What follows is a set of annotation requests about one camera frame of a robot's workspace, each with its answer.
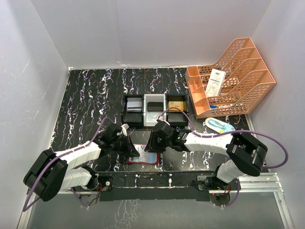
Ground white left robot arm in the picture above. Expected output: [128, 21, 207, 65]
[23, 124, 140, 202]

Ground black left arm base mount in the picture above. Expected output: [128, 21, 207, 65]
[71, 167, 115, 206]

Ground red leather card holder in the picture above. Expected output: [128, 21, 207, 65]
[127, 144, 159, 165]

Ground black bin left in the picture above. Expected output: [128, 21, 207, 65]
[121, 94, 144, 128]

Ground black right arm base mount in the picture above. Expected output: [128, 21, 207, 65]
[191, 176, 241, 207]

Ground orange plastic desk organizer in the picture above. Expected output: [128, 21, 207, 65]
[185, 37, 276, 119]

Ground black card in white bin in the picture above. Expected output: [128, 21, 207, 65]
[147, 102, 163, 112]

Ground white blue tape dispenser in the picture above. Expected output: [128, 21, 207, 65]
[205, 117, 235, 134]

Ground white VIP chip card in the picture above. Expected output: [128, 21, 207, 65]
[126, 97, 142, 112]

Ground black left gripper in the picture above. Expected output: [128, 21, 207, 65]
[111, 134, 140, 158]

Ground white paper receipt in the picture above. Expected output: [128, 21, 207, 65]
[205, 69, 226, 97]

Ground black bin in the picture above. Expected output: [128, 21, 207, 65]
[166, 94, 189, 127]
[121, 94, 144, 128]

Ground black bin right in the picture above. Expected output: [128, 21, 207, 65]
[166, 94, 189, 127]

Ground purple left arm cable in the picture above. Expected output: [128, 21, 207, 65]
[23, 116, 120, 213]

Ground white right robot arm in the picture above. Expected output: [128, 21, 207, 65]
[145, 121, 268, 189]

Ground gold magnetic stripe card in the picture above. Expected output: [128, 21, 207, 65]
[168, 101, 186, 112]

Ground white bin middle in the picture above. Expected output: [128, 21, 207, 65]
[143, 94, 166, 127]

